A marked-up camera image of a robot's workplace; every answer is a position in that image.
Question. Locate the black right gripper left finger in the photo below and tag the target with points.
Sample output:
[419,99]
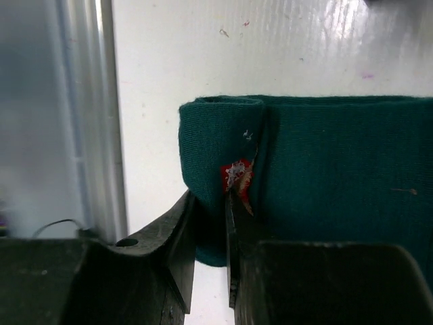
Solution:
[145,278]

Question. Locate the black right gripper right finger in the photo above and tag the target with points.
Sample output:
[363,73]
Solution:
[273,281]

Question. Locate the dark green sock bear motif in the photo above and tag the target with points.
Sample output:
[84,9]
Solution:
[317,169]

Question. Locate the aluminium rail frame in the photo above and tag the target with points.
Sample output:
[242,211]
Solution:
[82,35]

